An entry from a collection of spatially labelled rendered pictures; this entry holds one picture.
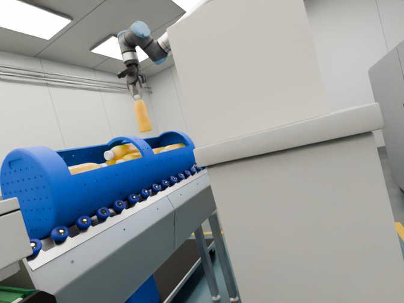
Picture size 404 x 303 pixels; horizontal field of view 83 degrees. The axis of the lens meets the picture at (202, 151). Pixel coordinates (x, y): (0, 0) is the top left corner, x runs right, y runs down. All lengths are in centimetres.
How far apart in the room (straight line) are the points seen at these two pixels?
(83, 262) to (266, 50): 73
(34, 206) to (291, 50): 78
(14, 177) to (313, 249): 83
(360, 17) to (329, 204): 548
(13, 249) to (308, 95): 56
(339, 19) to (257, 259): 553
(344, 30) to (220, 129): 533
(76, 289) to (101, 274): 9
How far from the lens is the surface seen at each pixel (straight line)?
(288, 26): 50
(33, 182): 81
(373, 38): 576
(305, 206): 45
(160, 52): 138
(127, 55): 144
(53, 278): 77
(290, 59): 49
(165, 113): 679
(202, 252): 174
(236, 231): 50
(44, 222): 82
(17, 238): 49
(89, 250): 82
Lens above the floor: 111
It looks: 2 degrees down
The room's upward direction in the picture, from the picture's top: 15 degrees counter-clockwise
